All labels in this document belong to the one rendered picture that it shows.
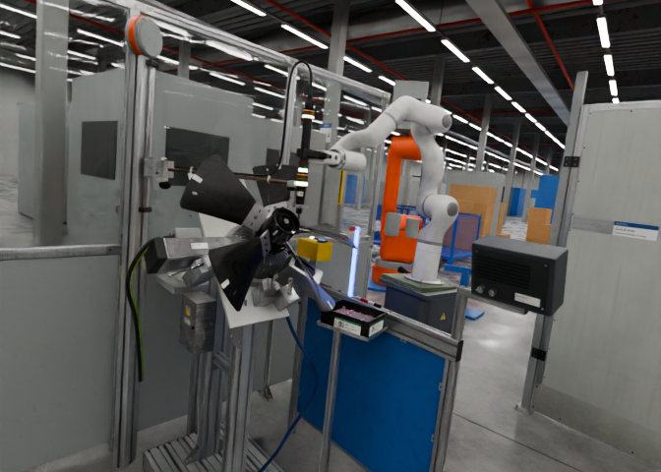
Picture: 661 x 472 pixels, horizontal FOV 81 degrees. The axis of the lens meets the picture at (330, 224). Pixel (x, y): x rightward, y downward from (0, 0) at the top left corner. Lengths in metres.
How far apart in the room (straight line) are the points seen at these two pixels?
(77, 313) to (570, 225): 2.71
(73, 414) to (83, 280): 0.61
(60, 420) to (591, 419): 2.83
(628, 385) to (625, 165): 1.25
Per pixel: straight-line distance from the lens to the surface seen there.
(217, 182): 1.43
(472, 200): 9.38
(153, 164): 1.76
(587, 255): 2.82
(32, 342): 2.05
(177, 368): 2.31
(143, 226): 1.86
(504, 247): 1.36
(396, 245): 5.32
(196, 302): 1.70
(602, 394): 2.98
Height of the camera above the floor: 1.39
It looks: 6 degrees down
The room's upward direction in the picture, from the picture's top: 6 degrees clockwise
